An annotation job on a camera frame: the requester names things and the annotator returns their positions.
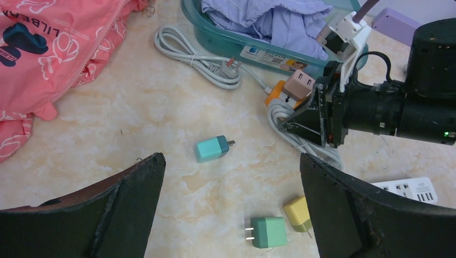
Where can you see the lavender cloth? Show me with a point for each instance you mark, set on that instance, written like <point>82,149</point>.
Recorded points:
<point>292,25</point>

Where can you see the white power strip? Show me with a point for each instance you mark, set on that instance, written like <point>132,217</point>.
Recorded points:
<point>420,189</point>

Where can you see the pink printed garment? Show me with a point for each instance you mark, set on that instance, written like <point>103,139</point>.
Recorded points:
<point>49,47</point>

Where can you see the purple power strip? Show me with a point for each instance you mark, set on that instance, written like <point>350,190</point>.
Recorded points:
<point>396,25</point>

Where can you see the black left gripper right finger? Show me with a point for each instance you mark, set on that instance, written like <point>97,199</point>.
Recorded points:
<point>353,218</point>

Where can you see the pink plug adapter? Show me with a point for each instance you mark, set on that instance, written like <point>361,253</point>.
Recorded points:
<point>299,85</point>

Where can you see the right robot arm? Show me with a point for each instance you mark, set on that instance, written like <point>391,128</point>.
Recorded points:
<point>420,108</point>

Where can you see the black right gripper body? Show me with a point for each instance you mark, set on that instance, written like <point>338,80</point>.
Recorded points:
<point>374,109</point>

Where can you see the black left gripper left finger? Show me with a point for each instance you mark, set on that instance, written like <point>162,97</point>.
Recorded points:
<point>110,218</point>

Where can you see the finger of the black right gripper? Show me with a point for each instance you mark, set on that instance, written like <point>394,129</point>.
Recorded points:
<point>306,121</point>

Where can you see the orange power strip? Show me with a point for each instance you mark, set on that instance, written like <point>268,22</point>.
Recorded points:
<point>277,93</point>

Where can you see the teal blue plug adapter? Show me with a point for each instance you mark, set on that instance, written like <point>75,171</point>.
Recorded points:
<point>213,148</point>

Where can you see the yellow plug adapter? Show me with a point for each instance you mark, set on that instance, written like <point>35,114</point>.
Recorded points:
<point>298,215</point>

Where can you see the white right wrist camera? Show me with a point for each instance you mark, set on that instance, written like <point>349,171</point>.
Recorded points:
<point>345,36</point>

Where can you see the teal plastic basket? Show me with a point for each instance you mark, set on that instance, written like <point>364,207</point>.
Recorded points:
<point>261,54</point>

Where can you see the green plug adapter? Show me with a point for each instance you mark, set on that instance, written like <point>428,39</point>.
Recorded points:
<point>267,232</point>

